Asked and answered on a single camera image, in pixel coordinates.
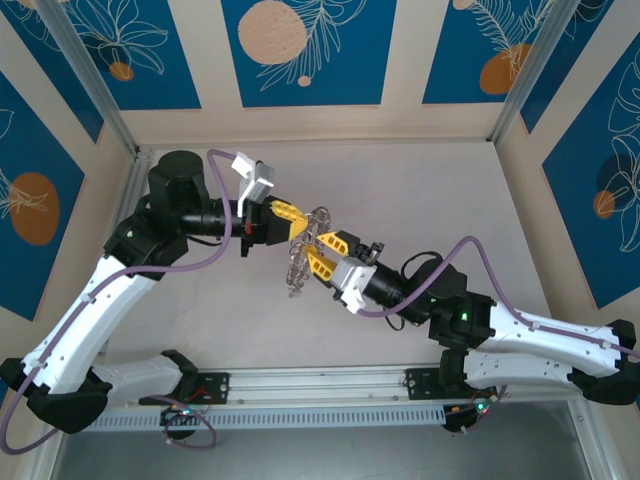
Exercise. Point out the metal keyring disc with rings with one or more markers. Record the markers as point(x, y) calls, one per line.
point(298, 270)

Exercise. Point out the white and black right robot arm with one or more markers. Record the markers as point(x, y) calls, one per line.
point(540, 335)

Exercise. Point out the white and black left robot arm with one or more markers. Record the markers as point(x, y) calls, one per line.
point(90, 310)

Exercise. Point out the black right controller board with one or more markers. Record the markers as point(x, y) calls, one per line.
point(457, 420)

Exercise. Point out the black controller board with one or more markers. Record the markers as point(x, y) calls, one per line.
point(457, 420)
point(172, 415)

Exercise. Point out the black left controller board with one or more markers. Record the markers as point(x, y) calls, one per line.
point(172, 415)

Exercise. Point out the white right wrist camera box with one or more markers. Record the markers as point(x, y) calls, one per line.
point(350, 280)

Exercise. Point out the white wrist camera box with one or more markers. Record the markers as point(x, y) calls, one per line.
point(350, 280)
point(262, 180)

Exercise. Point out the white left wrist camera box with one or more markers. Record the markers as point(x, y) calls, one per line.
point(262, 180)

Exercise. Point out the aluminium side rail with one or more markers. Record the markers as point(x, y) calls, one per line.
point(131, 175)

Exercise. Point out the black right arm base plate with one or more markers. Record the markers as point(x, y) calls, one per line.
point(417, 384)

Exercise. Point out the aluminium mounting rail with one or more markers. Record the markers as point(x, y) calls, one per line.
point(320, 385)

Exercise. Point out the aluminium corner post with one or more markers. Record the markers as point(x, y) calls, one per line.
point(92, 75)
point(530, 70)

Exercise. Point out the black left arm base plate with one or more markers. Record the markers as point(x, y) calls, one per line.
point(220, 387)

